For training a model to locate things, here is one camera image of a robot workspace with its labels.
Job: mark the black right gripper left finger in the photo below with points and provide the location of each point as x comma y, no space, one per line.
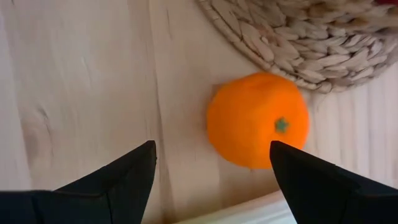
124,186

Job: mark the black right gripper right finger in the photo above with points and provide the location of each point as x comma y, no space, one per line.
311,193

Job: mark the orange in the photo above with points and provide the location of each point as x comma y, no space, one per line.
248,121

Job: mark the round woven placemat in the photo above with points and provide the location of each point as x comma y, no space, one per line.
295,46

